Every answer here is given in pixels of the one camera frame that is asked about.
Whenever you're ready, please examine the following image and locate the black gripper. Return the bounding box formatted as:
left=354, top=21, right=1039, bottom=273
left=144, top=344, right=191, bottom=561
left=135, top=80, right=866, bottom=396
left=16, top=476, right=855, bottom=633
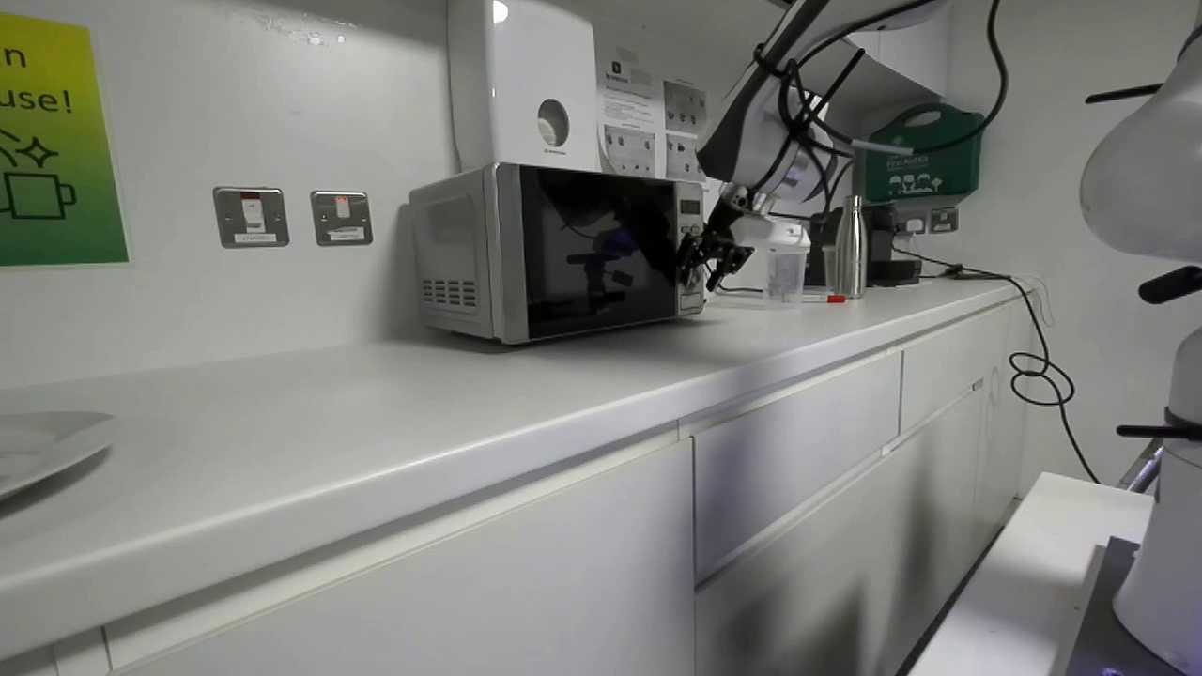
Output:
left=676, top=184, right=760, bottom=299

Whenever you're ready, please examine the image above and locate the silver microwave oven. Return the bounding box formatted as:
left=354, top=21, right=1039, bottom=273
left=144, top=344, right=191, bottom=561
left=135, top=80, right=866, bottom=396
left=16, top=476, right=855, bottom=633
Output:
left=406, top=158, right=714, bottom=350

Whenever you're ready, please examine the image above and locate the clear plastic cup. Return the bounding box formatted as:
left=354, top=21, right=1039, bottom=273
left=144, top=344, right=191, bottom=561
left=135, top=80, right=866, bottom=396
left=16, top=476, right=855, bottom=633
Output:
left=762, top=220, right=811, bottom=305

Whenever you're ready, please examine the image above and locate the large picture instruction sheet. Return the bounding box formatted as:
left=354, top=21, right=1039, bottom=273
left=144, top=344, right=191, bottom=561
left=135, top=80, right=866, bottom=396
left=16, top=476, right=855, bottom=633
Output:
left=661, top=80, right=710, bottom=135
left=661, top=128, right=710, bottom=186

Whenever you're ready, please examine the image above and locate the ribbed silver metal container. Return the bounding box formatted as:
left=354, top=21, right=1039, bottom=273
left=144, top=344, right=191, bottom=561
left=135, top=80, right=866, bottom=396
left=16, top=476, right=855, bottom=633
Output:
left=824, top=190, right=873, bottom=305

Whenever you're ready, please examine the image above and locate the small picture instruction sheet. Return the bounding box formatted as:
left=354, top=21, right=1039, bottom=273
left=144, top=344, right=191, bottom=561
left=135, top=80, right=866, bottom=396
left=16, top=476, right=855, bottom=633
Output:
left=598, top=121, right=666, bottom=179

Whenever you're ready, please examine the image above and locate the black countertop appliance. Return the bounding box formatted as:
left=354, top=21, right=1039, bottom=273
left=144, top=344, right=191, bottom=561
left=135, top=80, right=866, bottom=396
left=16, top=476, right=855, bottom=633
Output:
left=865, top=201, right=930, bottom=290

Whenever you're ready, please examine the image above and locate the white notice with logo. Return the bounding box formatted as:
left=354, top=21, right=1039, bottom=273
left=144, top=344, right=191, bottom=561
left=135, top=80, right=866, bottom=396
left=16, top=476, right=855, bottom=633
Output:
left=598, top=50, right=666, bottom=128

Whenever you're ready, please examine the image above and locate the green first aid box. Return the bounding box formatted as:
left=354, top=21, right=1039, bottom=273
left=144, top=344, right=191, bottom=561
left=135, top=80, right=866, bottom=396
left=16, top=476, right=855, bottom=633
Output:
left=851, top=103, right=989, bottom=206

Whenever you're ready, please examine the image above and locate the white kitchen cabinet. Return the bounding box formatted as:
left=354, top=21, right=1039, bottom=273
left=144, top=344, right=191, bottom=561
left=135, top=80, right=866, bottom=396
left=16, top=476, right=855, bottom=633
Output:
left=0, top=292, right=1045, bottom=676

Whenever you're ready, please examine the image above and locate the white robot mounting table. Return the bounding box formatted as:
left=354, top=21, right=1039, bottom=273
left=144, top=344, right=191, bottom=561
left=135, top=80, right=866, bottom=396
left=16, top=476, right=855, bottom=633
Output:
left=905, top=471, right=1158, bottom=676

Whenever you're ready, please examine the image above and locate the white plate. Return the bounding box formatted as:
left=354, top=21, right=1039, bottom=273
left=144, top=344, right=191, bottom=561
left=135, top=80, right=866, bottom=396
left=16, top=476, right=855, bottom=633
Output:
left=0, top=406, right=119, bottom=507

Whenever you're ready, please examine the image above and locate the white wall water heater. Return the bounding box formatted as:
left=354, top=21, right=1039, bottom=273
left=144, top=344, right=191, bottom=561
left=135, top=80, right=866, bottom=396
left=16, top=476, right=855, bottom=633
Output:
left=443, top=0, right=610, bottom=175

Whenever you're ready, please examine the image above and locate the black power cable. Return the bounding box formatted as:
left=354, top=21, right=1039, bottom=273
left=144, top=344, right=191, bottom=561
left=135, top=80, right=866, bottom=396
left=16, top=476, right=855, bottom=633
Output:
left=894, top=244, right=1107, bottom=488

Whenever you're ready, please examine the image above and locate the green yellow wall poster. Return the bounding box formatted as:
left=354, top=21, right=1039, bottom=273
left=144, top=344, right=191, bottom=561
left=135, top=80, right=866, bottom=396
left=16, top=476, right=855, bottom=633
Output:
left=0, top=9, right=131, bottom=272

